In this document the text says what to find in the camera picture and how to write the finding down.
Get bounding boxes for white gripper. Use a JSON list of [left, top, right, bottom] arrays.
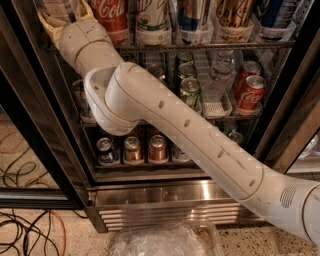
[[37, 0, 111, 67]]

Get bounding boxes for brown tea plastic bottle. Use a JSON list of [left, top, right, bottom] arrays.
[[38, 0, 81, 27]]

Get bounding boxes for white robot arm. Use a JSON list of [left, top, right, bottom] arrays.
[[38, 0, 320, 245]]

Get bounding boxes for red Coca-Cola can top shelf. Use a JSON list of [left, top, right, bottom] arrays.
[[90, 0, 128, 44]]

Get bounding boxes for blue silver can middle shelf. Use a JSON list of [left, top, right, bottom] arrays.
[[72, 79, 90, 117]]

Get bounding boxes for green can middle shelf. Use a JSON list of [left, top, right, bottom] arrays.
[[179, 78, 201, 109]]

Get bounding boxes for green can shelf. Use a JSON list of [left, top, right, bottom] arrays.
[[229, 131, 244, 145], [179, 78, 201, 109]]

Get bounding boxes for blue Pepsi can bottom shelf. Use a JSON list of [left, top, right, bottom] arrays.
[[96, 137, 118, 165]]

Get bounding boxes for gold can bottom shelf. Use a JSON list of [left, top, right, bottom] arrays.
[[124, 136, 142, 162]]

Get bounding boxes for open glass fridge door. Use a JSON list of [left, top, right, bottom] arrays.
[[0, 0, 89, 209]]

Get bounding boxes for red can bottom shelf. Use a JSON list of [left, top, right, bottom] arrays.
[[148, 134, 167, 161]]

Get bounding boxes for clear water bottle middle shelf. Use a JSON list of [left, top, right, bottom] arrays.
[[204, 50, 235, 103]]

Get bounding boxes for green can bottom shelf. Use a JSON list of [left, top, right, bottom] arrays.
[[229, 131, 244, 145]]

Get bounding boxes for white green tall can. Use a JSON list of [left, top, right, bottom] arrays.
[[136, 0, 168, 32]]

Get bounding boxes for blue silver tall can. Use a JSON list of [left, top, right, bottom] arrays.
[[177, 0, 211, 45]]

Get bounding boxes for gold black tall can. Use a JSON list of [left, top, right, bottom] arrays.
[[216, 0, 255, 41]]

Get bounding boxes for red Coca-Cola can rear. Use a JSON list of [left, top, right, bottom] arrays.
[[232, 61, 261, 95]]

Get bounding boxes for red Coca-Cola can front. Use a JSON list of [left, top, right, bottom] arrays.
[[237, 75, 266, 111]]

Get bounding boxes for clear plastic bin with bag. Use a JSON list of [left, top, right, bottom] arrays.
[[108, 220, 225, 256]]

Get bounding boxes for tangled floor cables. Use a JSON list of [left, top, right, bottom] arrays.
[[0, 209, 88, 256]]

